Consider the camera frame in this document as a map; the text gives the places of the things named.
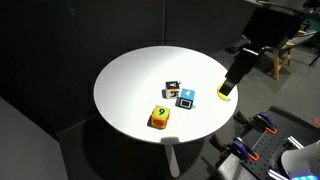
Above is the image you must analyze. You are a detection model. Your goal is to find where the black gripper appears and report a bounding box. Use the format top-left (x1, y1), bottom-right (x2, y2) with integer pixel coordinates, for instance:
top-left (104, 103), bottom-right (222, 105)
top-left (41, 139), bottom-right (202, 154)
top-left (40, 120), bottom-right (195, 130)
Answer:
top-left (220, 6), bottom-right (305, 96)

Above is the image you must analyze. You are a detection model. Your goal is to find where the yellow banana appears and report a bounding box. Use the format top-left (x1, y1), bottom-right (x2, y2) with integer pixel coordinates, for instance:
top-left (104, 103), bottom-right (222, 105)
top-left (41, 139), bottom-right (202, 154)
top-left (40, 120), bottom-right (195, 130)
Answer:
top-left (216, 84), bottom-right (232, 103)

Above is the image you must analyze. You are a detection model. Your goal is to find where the wooden stool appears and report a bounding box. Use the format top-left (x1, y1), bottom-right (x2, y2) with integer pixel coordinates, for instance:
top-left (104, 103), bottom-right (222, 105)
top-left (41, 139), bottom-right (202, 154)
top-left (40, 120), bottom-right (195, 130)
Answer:
top-left (271, 29), bottom-right (318, 81)

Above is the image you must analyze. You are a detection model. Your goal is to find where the purple clamp with orange tip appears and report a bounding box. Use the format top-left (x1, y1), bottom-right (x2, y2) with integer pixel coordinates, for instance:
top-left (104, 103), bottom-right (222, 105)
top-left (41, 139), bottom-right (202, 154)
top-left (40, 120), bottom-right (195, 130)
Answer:
top-left (209, 134), bottom-right (260, 162)
top-left (233, 112), bottom-right (278, 135)

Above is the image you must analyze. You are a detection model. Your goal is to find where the blue number cube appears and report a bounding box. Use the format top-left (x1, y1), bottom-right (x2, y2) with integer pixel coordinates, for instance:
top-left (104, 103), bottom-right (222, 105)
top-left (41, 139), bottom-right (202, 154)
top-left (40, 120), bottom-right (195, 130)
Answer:
top-left (175, 88), bottom-right (197, 110)

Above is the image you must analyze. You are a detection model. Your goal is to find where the black number cube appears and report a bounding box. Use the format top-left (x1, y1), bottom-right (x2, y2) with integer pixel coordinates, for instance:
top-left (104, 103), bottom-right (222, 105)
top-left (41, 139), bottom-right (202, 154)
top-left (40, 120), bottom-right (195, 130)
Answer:
top-left (162, 80), bottom-right (183, 100)

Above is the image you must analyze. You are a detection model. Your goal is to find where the black perforated mounting board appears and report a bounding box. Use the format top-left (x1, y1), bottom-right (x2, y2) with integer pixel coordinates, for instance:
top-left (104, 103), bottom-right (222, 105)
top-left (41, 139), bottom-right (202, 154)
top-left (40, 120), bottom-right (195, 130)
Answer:
top-left (244, 128), bottom-right (320, 180)

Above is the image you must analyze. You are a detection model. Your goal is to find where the orange yellow number cube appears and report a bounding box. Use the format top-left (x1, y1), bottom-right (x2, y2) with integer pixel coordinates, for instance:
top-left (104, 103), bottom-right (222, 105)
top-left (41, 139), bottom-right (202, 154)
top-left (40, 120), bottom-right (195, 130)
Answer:
top-left (147, 105), bottom-right (171, 130)

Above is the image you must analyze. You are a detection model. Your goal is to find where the silver aluminium rail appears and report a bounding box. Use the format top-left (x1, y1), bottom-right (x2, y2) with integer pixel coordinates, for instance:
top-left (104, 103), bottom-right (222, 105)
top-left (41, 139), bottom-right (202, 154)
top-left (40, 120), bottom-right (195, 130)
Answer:
top-left (266, 168), bottom-right (288, 180)
top-left (283, 135), bottom-right (305, 150)

